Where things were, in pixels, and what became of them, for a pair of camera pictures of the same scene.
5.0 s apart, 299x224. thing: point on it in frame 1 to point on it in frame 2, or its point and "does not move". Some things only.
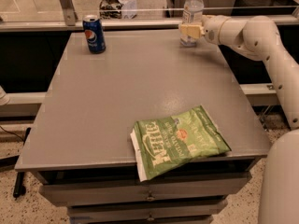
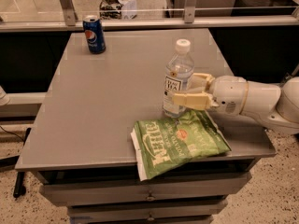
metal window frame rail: x=110 y=23 does not move
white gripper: x=211 y=28 to x=228 y=94
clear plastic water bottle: x=193 y=9 to x=179 y=65
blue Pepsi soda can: x=93 y=35 does not move
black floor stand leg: x=20 y=189 does not move
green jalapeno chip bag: x=166 y=143 does not move
